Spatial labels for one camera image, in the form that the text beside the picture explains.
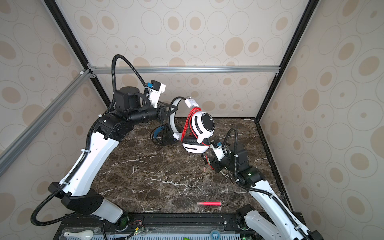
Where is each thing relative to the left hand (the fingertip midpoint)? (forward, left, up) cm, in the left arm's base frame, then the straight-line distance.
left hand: (178, 106), depth 57 cm
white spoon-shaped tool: (-38, +45, -46) cm, 75 cm away
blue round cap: (-38, -16, -47) cm, 63 cm away
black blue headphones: (+18, +16, -43) cm, 50 cm away
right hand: (-6, -14, -27) cm, 31 cm away
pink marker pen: (-24, -14, -48) cm, 56 cm away
